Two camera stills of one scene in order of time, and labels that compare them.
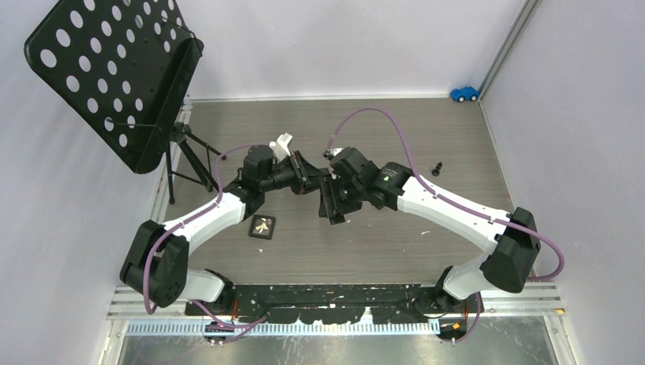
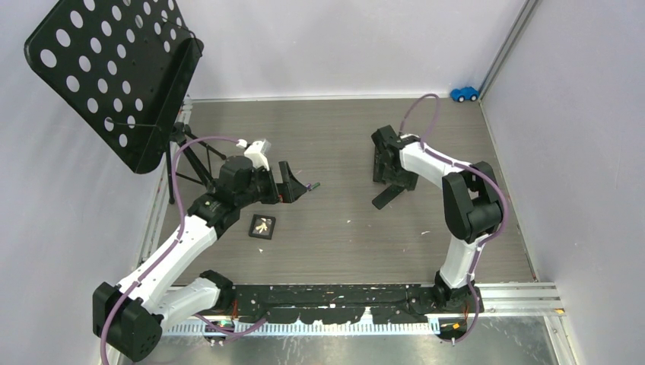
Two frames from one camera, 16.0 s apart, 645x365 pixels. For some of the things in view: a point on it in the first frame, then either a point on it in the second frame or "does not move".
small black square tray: [262, 226] does not move
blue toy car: [465, 93] does not move
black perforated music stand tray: [126, 67] does not move
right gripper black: [331, 203] → [408, 180]
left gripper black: [306, 176] → [290, 189]
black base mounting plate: [338, 304] does not move
